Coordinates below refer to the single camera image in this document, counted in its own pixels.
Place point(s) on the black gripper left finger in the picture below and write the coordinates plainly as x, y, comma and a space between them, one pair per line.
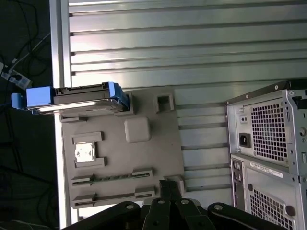
156, 215

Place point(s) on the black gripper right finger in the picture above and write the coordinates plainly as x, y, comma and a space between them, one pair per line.
189, 215

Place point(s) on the hard disk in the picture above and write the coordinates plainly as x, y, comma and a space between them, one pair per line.
79, 99

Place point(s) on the green RAM stick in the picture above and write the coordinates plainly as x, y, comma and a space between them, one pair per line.
110, 178

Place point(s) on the grey parts rack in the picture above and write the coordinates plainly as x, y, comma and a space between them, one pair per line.
115, 155

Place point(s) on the black open PC case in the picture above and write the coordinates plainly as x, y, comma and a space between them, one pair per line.
263, 182

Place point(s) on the silver CPU chip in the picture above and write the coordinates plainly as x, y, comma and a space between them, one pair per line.
85, 153

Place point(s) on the white power strip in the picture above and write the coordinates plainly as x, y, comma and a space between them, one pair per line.
20, 80

